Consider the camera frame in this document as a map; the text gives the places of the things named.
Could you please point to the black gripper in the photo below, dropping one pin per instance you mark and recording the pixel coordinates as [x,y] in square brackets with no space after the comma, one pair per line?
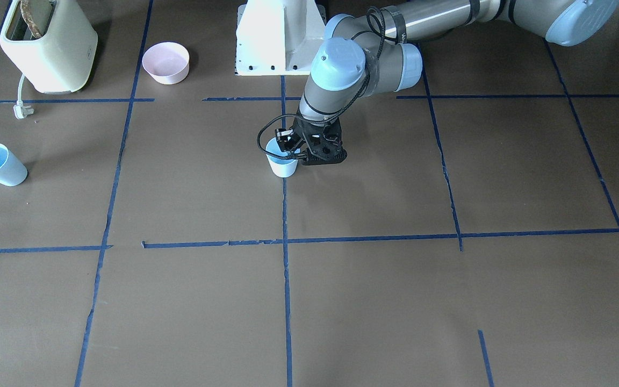
[301,132]

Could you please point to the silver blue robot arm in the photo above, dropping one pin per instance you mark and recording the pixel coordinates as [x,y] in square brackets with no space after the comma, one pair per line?
[377,53]

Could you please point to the pink bowl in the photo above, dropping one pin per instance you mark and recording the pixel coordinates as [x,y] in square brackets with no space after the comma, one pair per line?
[167,62]

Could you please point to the cream white toaster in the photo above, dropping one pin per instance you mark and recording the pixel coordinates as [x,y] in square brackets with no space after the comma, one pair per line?
[60,61]

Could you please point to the white toaster power plug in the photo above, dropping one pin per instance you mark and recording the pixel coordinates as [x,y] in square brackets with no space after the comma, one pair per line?
[21,111]

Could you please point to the bread slice in toaster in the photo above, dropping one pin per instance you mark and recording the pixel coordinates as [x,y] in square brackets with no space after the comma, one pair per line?
[37,16]

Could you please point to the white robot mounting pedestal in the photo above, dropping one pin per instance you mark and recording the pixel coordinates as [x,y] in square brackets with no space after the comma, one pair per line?
[275,38]

